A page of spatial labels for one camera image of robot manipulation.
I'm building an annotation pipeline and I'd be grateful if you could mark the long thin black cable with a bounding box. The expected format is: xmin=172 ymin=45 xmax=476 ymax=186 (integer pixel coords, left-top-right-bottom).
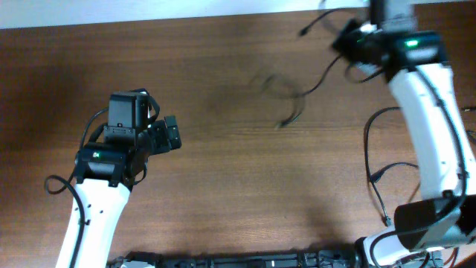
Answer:
xmin=248 ymin=7 xmax=369 ymax=130

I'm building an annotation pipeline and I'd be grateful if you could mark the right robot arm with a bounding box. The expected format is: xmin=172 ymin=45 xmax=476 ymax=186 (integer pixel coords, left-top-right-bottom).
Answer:
xmin=333 ymin=1 xmax=475 ymax=267

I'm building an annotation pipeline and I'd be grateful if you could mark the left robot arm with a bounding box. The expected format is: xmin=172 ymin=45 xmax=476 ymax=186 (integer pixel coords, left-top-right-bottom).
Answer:
xmin=57 ymin=89 xmax=181 ymax=267

